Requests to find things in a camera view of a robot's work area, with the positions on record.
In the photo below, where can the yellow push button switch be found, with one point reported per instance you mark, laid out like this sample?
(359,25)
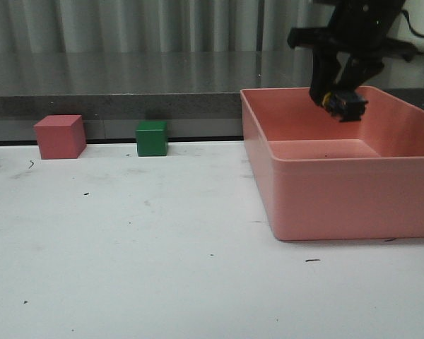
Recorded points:
(345,106)

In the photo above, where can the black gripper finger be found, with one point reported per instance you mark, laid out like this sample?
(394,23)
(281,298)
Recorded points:
(325,70)
(357,71)

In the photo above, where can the green cube block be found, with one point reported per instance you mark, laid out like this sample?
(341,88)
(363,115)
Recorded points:
(151,138)

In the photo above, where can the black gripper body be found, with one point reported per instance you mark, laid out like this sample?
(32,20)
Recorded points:
(357,28)

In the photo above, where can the grey curtain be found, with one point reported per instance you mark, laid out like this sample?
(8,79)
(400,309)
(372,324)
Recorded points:
(153,26)

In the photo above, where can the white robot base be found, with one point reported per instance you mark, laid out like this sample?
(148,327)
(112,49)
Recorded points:
(400,29)

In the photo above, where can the pink cube block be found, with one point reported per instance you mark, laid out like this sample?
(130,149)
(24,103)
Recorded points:
(60,136)

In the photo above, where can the pink plastic bin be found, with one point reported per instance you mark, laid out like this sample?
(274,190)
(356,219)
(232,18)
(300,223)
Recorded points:
(324,179)

